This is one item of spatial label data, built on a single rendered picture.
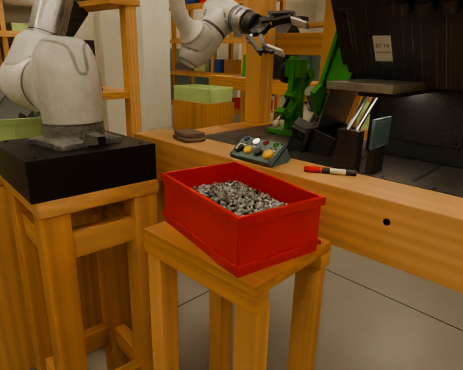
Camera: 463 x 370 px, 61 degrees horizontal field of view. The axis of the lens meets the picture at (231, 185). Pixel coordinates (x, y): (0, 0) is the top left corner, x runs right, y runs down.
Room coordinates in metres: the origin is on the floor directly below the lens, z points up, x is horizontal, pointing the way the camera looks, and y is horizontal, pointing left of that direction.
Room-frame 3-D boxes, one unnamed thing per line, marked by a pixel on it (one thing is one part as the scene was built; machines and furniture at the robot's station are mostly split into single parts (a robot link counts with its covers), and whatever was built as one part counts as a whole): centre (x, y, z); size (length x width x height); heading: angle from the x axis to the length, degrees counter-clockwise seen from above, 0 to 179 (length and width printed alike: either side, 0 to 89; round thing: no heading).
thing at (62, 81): (1.07, 0.44, 1.11); 0.18 x 0.16 x 0.22; 50
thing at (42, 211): (1.06, 0.43, 0.83); 0.32 x 0.32 x 0.04; 42
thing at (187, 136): (1.34, 0.15, 0.91); 0.10 x 0.08 x 0.03; 34
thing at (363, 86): (1.06, -0.41, 1.11); 0.39 x 0.16 x 0.03; 137
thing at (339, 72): (1.19, -0.32, 1.17); 0.13 x 0.12 x 0.20; 47
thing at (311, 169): (0.97, -0.25, 0.91); 0.13 x 0.02 x 0.02; 75
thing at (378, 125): (1.01, -0.38, 0.97); 0.10 x 0.02 x 0.14; 137
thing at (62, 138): (1.05, 0.41, 0.97); 0.22 x 0.18 x 0.06; 50
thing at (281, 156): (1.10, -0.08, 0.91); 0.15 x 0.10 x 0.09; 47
